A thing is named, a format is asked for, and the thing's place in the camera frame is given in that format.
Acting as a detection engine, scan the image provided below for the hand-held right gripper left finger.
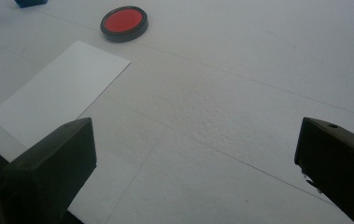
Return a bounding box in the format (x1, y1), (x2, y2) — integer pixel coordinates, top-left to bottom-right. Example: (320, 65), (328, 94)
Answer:
(1, 117), (98, 224)

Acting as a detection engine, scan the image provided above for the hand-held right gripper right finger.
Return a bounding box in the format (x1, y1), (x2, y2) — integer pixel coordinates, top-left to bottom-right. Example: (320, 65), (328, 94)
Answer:
(294, 117), (354, 224)

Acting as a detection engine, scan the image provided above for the round red ink pad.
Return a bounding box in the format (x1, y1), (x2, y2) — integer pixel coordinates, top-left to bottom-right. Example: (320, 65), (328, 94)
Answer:
(99, 5), (149, 44)

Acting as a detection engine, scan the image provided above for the blue stamp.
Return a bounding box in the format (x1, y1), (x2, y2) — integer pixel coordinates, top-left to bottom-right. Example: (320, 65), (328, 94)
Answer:
(14, 0), (49, 8)

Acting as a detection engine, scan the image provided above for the white paper sheet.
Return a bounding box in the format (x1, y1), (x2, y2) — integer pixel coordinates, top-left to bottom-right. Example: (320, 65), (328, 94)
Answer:
(0, 40), (132, 149)

